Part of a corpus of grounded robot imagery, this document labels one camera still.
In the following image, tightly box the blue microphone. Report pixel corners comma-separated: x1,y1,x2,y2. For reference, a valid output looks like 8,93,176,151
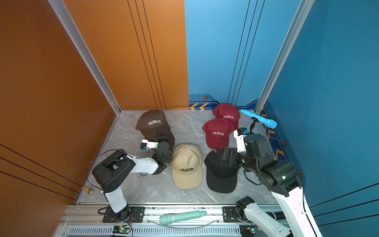
240,109,277,129

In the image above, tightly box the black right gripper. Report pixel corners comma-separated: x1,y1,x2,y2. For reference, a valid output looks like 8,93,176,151
216,147,261,174

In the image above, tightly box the green circuit board left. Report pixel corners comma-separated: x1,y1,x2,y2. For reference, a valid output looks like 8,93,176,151
112,225,132,237

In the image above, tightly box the aluminium front rail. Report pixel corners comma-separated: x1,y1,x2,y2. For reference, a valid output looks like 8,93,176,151
53,203,297,237

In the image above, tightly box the maroon cap front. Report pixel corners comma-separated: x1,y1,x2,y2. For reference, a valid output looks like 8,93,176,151
202,118,234,150

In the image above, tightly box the brown cap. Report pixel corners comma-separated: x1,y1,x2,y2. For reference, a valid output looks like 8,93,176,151
135,110,173,140
145,127,175,148

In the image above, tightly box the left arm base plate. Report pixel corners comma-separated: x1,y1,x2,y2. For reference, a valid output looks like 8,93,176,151
102,206,145,224

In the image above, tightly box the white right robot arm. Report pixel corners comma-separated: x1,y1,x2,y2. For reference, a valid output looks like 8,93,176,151
215,134,322,237

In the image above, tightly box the green microphone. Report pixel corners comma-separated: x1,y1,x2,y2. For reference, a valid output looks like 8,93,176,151
159,210,207,226

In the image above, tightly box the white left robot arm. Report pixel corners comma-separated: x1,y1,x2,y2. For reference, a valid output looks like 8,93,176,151
92,132,173,220

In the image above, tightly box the black cap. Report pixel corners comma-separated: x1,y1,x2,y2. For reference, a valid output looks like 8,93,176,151
204,151,240,194

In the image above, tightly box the aluminium corner post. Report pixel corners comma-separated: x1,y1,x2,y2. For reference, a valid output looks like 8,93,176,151
255,0,315,114
48,0,121,116

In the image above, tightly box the beige cap front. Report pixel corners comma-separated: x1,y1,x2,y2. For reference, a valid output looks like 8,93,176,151
170,144,202,190

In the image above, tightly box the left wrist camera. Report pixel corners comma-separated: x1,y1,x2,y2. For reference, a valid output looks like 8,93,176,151
140,139,159,152

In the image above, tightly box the maroon cap back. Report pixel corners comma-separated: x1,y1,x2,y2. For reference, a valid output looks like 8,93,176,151
213,104,240,130

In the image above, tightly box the maroon cap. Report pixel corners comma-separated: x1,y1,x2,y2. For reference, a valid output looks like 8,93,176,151
213,104,240,130
202,118,234,150

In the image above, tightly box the aluminium corner post left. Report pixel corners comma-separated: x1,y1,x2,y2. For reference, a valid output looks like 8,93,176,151
48,0,121,116

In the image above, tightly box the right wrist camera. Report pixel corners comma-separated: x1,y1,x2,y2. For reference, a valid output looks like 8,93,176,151
233,127,249,153

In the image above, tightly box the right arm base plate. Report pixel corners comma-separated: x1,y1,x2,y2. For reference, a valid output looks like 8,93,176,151
222,206,240,223

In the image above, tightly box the aluminium corner post right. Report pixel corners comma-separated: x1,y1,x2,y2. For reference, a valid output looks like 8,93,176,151
255,0,315,114

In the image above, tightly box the brass knob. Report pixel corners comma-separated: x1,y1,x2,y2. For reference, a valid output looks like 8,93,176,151
82,186,94,195

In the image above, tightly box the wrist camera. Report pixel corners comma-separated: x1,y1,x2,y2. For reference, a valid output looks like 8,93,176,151
140,139,159,152
233,127,249,153

